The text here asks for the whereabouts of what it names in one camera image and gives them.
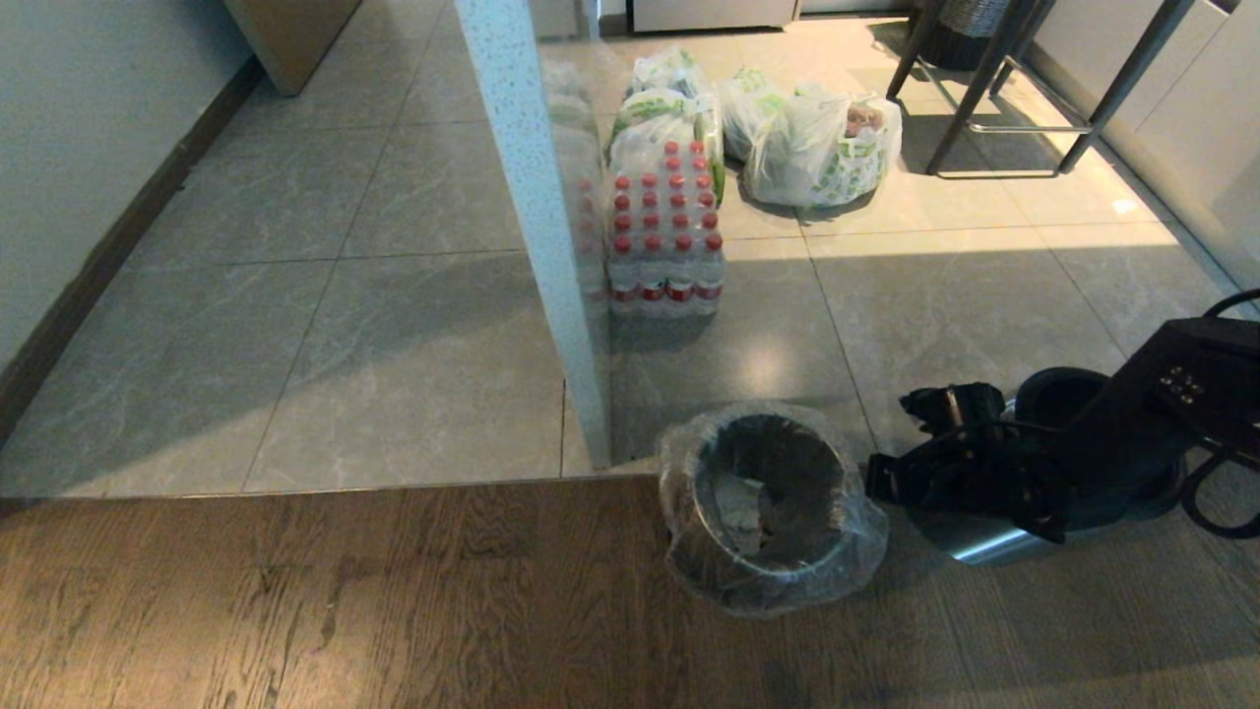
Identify dark metal chair legs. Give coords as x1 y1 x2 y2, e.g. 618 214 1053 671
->
885 0 1198 180

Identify woven basket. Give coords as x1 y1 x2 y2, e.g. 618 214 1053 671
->
929 0 1017 72

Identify small white green plastic bag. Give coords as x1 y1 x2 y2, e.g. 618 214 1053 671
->
628 45 708 99

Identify white speckled partition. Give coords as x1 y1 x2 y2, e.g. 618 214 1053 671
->
454 0 614 470

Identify large white green plastic bag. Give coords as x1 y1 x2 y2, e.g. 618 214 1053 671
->
741 87 904 209

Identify trash bin with plastic liner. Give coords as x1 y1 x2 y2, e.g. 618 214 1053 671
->
658 401 891 618

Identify steel bin with black rim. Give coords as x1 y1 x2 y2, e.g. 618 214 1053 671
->
906 366 1188 568

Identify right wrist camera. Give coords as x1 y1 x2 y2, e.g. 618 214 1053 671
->
899 382 1008 440

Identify white cabinet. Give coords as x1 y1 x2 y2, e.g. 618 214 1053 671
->
628 0 800 33

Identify wooden cabinet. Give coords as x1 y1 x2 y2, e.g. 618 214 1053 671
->
223 0 362 97

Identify black cable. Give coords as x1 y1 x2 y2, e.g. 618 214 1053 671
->
1178 438 1260 541
1201 289 1260 320

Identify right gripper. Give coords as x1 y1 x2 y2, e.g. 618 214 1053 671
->
864 431 1072 545

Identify shrink-wrapped pack of red-capped bottles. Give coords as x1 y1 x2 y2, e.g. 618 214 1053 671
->
604 140 727 319

